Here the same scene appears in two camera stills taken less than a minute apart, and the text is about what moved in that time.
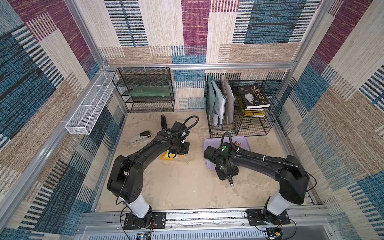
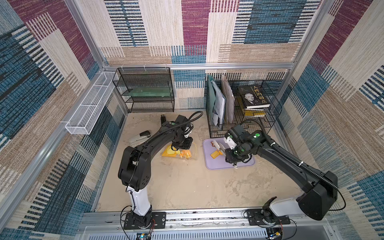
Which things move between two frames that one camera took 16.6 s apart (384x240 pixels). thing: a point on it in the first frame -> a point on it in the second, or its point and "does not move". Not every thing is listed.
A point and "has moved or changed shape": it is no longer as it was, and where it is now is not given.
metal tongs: x=231 y=182 has moved or changed shape
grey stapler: x=143 y=136 does not move
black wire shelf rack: x=146 y=89 does not move
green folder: x=211 y=96 does not move
